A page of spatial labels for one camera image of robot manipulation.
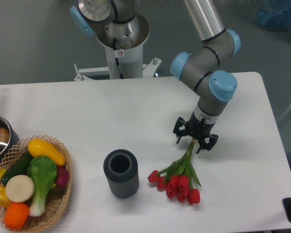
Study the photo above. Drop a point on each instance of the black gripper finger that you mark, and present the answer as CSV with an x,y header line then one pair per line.
x,y
180,129
207,142

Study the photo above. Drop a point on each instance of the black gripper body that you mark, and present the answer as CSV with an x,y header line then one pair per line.
x,y
199,129

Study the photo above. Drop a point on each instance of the red tulip bouquet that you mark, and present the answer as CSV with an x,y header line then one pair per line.
x,y
178,179

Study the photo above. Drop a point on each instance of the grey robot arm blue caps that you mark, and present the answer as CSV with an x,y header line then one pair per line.
x,y
122,31

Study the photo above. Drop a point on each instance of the dark grey ribbed vase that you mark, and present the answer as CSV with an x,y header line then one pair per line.
x,y
121,170

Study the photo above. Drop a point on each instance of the blue plastic bag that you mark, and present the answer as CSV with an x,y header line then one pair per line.
x,y
274,15

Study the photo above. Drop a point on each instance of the green bok choy toy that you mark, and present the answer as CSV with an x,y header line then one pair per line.
x,y
43,172

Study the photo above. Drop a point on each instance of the yellow squash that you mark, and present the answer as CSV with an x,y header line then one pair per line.
x,y
39,147

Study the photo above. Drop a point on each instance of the woven wicker basket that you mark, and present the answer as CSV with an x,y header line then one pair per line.
x,y
58,197

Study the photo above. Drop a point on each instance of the dark green cucumber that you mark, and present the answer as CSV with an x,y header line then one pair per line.
x,y
18,168

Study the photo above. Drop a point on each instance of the orange fruit toy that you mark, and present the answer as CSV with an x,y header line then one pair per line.
x,y
16,215

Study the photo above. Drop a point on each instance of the yellow bell pepper toy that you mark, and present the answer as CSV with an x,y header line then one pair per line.
x,y
5,202

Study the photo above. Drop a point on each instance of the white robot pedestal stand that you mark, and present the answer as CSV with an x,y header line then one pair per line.
x,y
122,64

